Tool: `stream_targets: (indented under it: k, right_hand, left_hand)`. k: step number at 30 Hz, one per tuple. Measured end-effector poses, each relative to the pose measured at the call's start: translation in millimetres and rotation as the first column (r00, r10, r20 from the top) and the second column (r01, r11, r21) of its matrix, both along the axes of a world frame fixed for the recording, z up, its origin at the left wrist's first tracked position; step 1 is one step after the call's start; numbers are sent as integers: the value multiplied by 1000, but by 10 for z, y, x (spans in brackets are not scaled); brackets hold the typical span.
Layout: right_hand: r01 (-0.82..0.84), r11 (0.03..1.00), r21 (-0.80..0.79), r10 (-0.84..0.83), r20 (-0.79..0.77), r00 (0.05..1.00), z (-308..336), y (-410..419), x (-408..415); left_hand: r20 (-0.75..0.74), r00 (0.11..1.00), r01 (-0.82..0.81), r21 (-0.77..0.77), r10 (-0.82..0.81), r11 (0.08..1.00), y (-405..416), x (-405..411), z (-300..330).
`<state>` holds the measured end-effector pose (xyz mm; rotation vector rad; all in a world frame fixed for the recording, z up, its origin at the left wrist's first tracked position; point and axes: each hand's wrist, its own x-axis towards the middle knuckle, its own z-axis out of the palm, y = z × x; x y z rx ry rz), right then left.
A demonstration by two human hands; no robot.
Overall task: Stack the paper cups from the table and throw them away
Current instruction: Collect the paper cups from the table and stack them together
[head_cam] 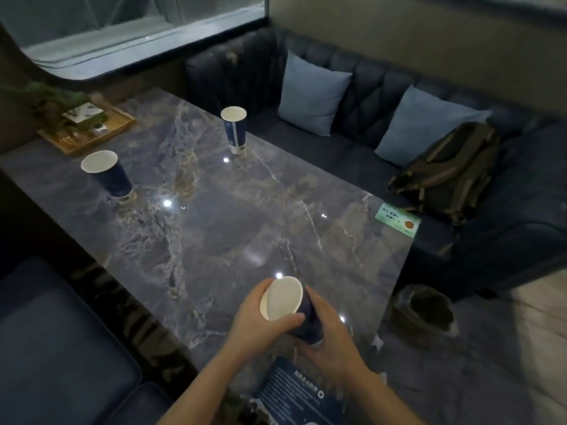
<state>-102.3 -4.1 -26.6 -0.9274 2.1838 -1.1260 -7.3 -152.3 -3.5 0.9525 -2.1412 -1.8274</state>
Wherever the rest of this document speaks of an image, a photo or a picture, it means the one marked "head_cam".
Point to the person's left hand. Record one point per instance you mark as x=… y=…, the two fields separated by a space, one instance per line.
x=248 y=327

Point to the person's right hand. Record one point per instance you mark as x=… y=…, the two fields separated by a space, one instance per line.
x=336 y=345

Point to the person's left thumb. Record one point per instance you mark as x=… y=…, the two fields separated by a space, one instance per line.
x=285 y=323

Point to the person's right thumb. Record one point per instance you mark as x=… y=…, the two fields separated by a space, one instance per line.
x=306 y=345

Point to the blue paper cup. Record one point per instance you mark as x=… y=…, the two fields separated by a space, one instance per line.
x=311 y=325
x=113 y=176
x=234 y=130

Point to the person's left forearm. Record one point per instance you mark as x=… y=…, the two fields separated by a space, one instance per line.
x=199 y=389

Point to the person's right forearm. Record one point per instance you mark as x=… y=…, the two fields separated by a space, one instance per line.
x=390 y=402

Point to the dark blue menu card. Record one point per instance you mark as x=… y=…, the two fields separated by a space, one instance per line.
x=296 y=398

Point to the dark round trash bin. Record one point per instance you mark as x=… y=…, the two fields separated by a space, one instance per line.
x=423 y=316

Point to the green table sticker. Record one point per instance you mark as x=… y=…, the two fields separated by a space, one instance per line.
x=397 y=219

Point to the blue seat cushion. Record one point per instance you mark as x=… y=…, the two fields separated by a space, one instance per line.
x=57 y=349
x=141 y=407

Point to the olive green backpack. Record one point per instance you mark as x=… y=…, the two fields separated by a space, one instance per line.
x=452 y=172

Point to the light blue pillow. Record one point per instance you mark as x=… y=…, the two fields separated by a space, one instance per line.
x=421 y=128
x=310 y=92

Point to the dark blue tufted sofa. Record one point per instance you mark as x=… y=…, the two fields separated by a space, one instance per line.
x=376 y=84

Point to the wooden tray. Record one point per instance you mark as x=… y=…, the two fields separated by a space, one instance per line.
x=113 y=128

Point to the white and green card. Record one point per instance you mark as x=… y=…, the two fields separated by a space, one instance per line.
x=83 y=112

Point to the green potted plant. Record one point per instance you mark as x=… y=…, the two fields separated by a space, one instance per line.
x=53 y=101

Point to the glass window panel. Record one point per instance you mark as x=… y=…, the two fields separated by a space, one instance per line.
x=124 y=26

